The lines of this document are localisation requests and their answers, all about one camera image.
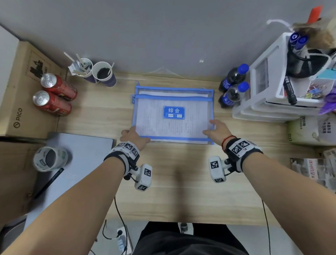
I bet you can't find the paper cup with dark drink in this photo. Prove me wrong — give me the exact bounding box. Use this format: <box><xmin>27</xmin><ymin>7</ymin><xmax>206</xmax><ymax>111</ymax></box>
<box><xmin>92</xmin><ymin>61</ymin><xmax>117</xmax><ymax>88</ymax></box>

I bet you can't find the grey laptop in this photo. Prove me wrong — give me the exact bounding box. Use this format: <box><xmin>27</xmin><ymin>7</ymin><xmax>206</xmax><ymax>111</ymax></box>
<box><xmin>23</xmin><ymin>132</ymin><xmax>116</xmax><ymax>229</ymax></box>

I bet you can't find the grey chair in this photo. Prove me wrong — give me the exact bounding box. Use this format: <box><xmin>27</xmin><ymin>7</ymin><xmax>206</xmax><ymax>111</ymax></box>
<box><xmin>0</xmin><ymin>215</ymin><xmax>28</xmax><ymax>253</ymax></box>

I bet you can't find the black cable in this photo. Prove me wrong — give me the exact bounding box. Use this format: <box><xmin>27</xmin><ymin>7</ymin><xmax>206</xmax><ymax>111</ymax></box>
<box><xmin>102</xmin><ymin>195</ymin><xmax>130</xmax><ymax>255</ymax></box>
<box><xmin>261</xmin><ymin>199</ymin><xmax>271</xmax><ymax>255</ymax></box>

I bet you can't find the black marker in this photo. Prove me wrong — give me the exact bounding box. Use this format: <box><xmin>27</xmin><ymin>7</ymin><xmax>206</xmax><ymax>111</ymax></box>
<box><xmin>283</xmin><ymin>76</ymin><xmax>298</xmax><ymax>106</ymax></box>

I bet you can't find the black mesh pen holder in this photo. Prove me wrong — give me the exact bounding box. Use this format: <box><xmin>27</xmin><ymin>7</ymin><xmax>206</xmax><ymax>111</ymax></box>
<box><xmin>286</xmin><ymin>39</ymin><xmax>332</xmax><ymax>79</ymax></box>

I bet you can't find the purple plastic item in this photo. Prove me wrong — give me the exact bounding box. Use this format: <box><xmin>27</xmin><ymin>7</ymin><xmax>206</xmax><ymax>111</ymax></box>
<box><xmin>318</xmin><ymin>86</ymin><xmax>336</xmax><ymax>116</ymax></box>

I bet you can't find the person's black clothing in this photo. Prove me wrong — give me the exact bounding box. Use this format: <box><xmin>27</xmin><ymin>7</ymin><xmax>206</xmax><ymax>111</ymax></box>
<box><xmin>132</xmin><ymin>221</ymin><xmax>249</xmax><ymax>255</ymax></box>

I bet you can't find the white board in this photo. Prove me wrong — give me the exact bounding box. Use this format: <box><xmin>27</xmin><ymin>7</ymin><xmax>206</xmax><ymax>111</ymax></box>
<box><xmin>0</xmin><ymin>25</ymin><xmax>20</xmax><ymax>106</ymax></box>

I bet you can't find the paper cup with sticks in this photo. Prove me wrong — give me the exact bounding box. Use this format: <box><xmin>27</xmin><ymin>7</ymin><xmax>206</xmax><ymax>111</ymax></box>
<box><xmin>76</xmin><ymin>57</ymin><xmax>95</xmax><ymax>84</ymax></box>

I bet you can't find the person's left hand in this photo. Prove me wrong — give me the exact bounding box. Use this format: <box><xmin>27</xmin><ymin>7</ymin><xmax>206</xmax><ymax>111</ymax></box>
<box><xmin>120</xmin><ymin>126</ymin><xmax>151</xmax><ymax>152</ymax></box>

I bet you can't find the printed brown cardboard box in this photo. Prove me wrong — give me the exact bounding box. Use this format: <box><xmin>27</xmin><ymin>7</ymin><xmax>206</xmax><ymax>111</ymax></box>
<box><xmin>0</xmin><ymin>41</ymin><xmax>68</xmax><ymax>140</ymax></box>

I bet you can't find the red soda can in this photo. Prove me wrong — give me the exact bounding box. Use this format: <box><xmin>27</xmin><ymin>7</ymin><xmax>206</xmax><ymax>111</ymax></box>
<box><xmin>32</xmin><ymin>90</ymin><xmax>73</xmax><ymax>117</ymax></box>
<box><xmin>40</xmin><ymin>73</ymin><xmax>78</xmax><ymax>101</ymax></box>

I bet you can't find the plain blue mesh pouch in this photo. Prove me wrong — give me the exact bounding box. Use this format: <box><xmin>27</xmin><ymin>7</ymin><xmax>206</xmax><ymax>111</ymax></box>
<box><xmin>134</xmin><ymin>85</ymin><xmax>215</xmax><ymax>99</ymax></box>

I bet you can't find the white sack with print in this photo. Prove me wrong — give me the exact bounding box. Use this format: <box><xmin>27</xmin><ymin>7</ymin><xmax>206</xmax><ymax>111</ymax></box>
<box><xmin>286</xmin><ymin>114</ymin><xmax>336</xmax><ymax>146</ymax></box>

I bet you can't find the person's right hand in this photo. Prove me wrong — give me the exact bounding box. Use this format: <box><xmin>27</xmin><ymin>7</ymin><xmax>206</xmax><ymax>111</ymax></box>
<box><xmin>202</xmin><ymin>119</ymin><xmax>233</xmax><ymax>146</ymax></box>

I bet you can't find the bunch of wooden stirring sticks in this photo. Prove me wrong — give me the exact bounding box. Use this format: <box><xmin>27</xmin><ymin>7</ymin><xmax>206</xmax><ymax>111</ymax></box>
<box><xmin>64</xmin><ymin>52</ymin><xmax>93</xmax><ymax>77</ymax></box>

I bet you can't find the person's left forearm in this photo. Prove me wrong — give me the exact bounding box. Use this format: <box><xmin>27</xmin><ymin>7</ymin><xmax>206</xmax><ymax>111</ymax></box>
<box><xmin>0</xmin><ymin>157</ymin><xmax>126</xmax><ymax>255</ymax></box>

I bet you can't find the clear tissue packet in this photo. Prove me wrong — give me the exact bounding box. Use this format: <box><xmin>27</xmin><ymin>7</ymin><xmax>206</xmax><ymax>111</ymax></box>
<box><xmin>290</xmin><ymin>149</ymin><xmax>336</xmax><ymax>194</ymax></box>

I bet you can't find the white wrist camera with markers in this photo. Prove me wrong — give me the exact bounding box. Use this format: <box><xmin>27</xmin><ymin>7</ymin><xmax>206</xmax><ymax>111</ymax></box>
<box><xmin>209</xmin><ymin>138</ymin><xmax>263</xmax><ymax>183</ymax></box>
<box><xmin>104</xmin><ymin>141</ymin><xmax>153</xmax><ymax>192</ymax></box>

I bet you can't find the white cord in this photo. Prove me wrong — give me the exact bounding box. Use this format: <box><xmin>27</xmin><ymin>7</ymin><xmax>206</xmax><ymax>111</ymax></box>
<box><xmin>266</xmin><ymin>18</ymin><xmax>292</xmax><ymax>28</ymax></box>

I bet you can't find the white power strip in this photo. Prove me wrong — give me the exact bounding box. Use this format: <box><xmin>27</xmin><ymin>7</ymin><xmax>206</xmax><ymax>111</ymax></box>
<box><xmin>116</xmin><ymin>225</ymin><xmax>128</xmax><ymax>253</ymax></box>

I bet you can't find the white paper cup green print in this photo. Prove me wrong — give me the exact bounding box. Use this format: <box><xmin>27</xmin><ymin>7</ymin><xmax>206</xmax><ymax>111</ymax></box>
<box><xmin>33</xmin><ymin>146</ymin><xmax>69</xmax><ymax>173</ymax></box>

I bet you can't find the person's right forearm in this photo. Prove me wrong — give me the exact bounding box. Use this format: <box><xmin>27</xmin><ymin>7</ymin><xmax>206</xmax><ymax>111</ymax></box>
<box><xmin>241</xmin><ymin>152</ymin><xmax>336</xmax><ymax>255</ymax></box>

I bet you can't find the cola bottle with blue cap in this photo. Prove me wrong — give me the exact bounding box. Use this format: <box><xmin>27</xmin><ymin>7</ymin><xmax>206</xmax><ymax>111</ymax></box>
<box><xmin>218</xmin><ymin>81</ymin><xmax>250</xmax><ymax>109</ymax></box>
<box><xmin>218</xmin><ymin>63</ymin><xmax>249</xmax><ymax>93</ymax></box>

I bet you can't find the brown fluffy item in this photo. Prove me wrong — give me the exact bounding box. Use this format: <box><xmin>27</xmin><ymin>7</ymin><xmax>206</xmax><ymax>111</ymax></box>
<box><xmin>292</xmin><ymin>11</ymin><xmax>336</xmax><ymax>56</ymax></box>

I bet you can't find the black pen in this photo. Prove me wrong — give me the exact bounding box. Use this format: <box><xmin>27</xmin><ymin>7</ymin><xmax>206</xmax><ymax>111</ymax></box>
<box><xmin>33</xmin><ymin>167</ymin><xmax>65</xmax><ymax>199</ymax></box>

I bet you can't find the white plastic drawer organiser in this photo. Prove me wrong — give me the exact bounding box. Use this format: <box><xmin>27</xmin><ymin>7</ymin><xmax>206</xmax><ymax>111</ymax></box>
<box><xmin>232</xmin><ymin>32</ymin><xmax>336</xmax><ymax>123</ymax></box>

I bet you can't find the blue marker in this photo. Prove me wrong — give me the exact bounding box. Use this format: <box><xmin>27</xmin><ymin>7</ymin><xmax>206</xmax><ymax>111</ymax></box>
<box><xmin>289</xmin><ymin>31</ymin><xmax>300</xmax><ymax>49</ymax></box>
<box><xmin>292</xmin><ymin>36</ymin><xmax>309</xmax><ymax>53</ymax></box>

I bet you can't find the red string bracelet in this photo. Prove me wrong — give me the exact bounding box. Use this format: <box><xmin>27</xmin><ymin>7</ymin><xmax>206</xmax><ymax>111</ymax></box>
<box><xmin>222</xmin><ymin>135</ymin><xmax>237</xmax><ymax>153</ymax></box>

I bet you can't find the pile of colourful binder clips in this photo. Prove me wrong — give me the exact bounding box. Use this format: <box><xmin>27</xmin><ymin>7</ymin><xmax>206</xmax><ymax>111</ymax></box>
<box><xmin>304</xmin><ymin>82</ymin><xmax>328</xmax><ymax>100</ymax></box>

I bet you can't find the orange plastic item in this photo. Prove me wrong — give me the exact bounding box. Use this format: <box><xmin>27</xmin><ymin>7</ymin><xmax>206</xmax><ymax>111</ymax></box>
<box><xmin>306</xmin><ymin>5</ymin><xmax>323</xmax><ymax>24</ymax></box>

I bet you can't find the plain brown cardboard box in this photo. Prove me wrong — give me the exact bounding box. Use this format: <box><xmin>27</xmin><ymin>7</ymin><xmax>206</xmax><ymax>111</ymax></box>
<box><xmin>0</xmin><ymin>142</ymin><xmax>50</xmax><ymax>226</ymax></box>

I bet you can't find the blue mesh pouch with label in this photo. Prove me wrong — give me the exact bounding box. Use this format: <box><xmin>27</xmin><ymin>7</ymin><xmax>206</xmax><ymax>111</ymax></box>
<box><xmin>131</xmin><ymin>94</ymin><xmax>215</xmax><ymax>145</ymax></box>

